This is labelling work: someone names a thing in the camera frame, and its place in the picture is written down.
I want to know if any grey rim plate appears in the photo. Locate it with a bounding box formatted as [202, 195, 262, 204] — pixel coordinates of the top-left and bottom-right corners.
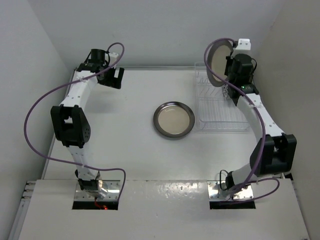
[152, 101, 195, 140]
[205, 39, 233, 80]

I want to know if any blue floral plate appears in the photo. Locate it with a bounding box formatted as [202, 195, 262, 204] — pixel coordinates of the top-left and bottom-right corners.
[221, 84, 230, 99]

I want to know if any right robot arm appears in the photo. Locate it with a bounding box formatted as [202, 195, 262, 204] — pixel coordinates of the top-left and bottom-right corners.
[219, 53, 297, 196]

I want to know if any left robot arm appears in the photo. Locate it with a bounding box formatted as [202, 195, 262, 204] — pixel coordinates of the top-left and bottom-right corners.
[50, 49, 124, 200]

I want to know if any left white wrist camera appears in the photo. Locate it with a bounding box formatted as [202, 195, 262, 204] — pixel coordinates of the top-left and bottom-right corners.
[107, 52, 119, 66]

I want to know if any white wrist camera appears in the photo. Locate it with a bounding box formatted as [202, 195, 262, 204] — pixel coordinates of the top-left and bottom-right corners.
[107, 52, 119, 66]
[233, 38, 251, 51]

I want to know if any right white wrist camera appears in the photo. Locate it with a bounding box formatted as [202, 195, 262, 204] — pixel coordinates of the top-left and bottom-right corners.
[233, 38, 251, 51]

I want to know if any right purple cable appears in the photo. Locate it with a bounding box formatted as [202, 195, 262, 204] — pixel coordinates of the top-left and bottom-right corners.
[203, 37, 281, 204]

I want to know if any purple cable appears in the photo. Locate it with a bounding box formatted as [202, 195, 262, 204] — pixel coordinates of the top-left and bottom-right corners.
[23, 42, 126, 195]
[203, 37, 281, 204]

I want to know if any white wire dish rack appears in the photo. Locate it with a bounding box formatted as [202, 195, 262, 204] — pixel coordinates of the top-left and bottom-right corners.
[194, 62, 250, 133]

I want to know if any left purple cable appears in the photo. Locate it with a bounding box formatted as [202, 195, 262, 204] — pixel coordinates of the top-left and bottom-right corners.
[23, 42, 126, 195]

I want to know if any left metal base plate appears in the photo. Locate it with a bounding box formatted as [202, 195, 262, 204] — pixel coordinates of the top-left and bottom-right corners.
[74, 179, 121, 202]

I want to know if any metal base plate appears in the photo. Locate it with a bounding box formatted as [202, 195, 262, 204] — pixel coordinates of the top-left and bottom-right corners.
[74, 179, 121, 202]
[207, 180, 254, 202]

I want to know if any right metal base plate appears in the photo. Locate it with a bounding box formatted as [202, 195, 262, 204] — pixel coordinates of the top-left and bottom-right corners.
[207, 180, 254, 202]

